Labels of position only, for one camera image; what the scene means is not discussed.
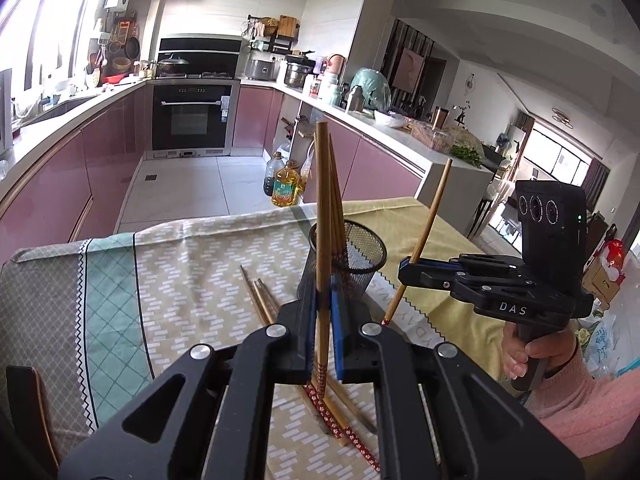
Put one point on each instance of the living room window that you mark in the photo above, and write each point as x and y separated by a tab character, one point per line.
560	160

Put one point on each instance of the copper tumbler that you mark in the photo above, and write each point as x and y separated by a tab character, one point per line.
439	117

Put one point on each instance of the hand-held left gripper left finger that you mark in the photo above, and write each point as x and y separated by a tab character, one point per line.
295	345

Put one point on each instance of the framed wall picture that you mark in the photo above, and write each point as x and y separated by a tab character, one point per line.
409	70

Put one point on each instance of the black mesh utensil holder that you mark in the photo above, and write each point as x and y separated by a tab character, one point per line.
360	270

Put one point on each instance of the kitchen window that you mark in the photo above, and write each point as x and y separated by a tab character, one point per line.
45	15

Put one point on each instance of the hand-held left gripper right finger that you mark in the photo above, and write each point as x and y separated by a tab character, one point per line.
350	345

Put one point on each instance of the pink base cabinets under window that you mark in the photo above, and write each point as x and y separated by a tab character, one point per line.
65	175

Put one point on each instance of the white bowl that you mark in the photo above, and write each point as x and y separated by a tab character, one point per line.
390	119

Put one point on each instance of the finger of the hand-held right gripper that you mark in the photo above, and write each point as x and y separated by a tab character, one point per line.
425	276
440	261

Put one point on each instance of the pink base cabinets with shelf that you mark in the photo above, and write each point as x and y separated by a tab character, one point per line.
380	170

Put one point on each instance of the person's right forearm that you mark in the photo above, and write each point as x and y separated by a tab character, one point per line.
590	410

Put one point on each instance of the cardboard box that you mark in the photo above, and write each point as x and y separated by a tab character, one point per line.
600	285

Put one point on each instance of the steel thermos bottle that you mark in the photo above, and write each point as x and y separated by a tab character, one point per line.
354	100

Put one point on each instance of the dark sauce bottle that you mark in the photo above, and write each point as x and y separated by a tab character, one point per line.
270	177

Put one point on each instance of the silver rice cooker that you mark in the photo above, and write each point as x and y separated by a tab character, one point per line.
260	70

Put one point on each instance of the pile of plastic bags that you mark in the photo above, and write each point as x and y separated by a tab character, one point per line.
610	345

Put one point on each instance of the kitchen sink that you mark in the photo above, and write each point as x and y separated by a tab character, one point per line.
60	107

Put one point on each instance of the red and white bag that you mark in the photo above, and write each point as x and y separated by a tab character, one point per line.
612	257

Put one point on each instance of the rack of hanging kitchen utensils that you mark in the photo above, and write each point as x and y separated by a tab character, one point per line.
115	50

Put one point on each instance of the wall rack with cutting boards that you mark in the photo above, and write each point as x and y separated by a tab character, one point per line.
280	32

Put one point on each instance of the black built-in oven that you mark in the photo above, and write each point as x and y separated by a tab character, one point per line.
192	115

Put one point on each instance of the yellow cooking oil bottle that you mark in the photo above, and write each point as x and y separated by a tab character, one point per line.
285	187

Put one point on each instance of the patterned tablecloth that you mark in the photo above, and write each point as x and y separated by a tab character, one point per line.
200	270

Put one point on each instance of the steel stock pot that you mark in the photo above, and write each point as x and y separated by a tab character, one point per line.
297	74

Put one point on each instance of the green leafy vegetables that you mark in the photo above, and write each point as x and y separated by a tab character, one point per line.
466	155

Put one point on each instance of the black range hood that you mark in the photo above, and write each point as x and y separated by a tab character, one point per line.
200	52

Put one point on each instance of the silver countertop oven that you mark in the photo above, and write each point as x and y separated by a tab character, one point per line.
5	110

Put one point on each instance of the person's right hand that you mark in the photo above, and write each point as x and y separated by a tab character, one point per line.
550	350

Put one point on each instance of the plastic wrapped basket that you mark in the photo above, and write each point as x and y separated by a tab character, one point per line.
430	136

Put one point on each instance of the wok with lid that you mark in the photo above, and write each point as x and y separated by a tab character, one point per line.
173	65

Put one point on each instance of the wooden chopstick red patterned end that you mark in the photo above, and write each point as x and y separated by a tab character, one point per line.
323	210
427	230

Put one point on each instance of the round wall ornament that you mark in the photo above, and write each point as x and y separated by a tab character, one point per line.
468	85

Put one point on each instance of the bunch of wooden chopsticks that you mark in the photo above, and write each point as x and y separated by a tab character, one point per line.
265	302

